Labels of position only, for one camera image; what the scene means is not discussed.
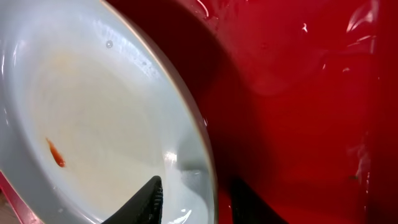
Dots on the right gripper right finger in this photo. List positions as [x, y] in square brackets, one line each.
[249, 208]

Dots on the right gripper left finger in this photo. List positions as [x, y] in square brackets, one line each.
[144, 207]

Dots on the light blue plate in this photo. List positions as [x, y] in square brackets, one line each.
[91, 110]

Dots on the red plastic tray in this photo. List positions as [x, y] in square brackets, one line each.
[299, 99]

